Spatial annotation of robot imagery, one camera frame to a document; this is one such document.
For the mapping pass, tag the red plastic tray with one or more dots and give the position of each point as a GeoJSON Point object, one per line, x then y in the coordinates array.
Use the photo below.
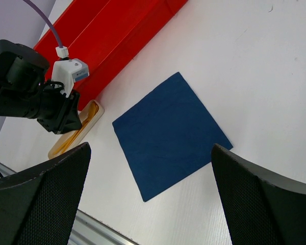
{"type": "Point", "coordinates": [107, 35]}

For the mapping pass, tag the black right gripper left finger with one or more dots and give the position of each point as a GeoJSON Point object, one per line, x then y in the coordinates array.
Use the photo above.
{"type": "Point", "coordinates": [38, 205]}

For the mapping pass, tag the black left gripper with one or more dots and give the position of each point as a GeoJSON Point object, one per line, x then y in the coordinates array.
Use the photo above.
{"type": "Point", "coordinates": [59, 114]}

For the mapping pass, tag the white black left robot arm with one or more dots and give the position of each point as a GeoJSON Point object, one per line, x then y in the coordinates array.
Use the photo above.
{"type": "Point", "coordinates": [25, 93]}

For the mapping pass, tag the dark blue paper napkin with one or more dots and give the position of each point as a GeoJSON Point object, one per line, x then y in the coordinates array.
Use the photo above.
{"type": "Point", "coordinates": [167, 136]}

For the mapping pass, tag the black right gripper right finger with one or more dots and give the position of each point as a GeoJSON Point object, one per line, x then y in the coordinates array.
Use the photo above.
{"type": "Point", "coordinates": [260, 206]}

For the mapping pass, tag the aluminium front rail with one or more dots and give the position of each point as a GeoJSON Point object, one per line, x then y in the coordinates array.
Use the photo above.
{"type": "Point", "coordinates": [87, 230]}

